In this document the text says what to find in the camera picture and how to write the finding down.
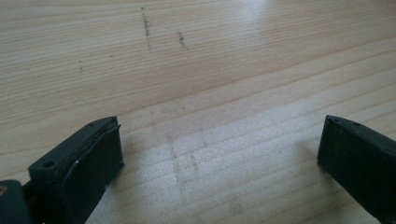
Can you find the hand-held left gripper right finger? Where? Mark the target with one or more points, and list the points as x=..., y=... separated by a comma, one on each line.
x=361, y=158

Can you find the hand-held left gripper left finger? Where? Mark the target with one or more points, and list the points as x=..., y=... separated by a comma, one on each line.
x=77, y=161

